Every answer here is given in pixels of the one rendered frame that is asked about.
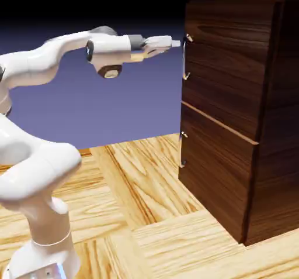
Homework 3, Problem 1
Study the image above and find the dark wood cabinet door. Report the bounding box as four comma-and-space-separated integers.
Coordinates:
178, 104, 258, 244
181, 0, 277, 143

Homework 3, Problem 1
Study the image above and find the curved metal door handle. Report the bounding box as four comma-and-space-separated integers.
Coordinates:
181, 33, 194, 81
177, 130, 189, 169

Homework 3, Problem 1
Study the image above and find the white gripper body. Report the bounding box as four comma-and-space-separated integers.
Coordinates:
142, 35, 173, 56

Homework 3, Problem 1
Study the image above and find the dark wood cabinet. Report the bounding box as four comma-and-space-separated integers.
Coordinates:
178, 0, 299, 247

